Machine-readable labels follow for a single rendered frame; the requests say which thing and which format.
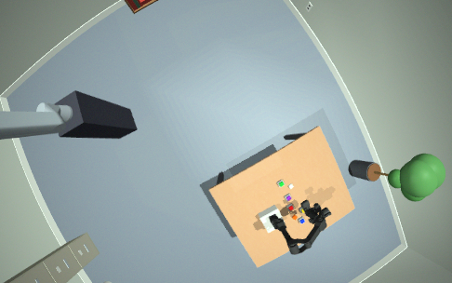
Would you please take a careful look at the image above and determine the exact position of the green button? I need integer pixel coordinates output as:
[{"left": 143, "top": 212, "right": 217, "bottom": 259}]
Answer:
[{"left": 277, "top": 179, "right": 285, "bottom": 188}]

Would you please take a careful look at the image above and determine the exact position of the purple button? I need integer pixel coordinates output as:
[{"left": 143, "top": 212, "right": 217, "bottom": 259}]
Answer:
[{"left": 284, "top": 193, "right": 292, "bottom": 201}]

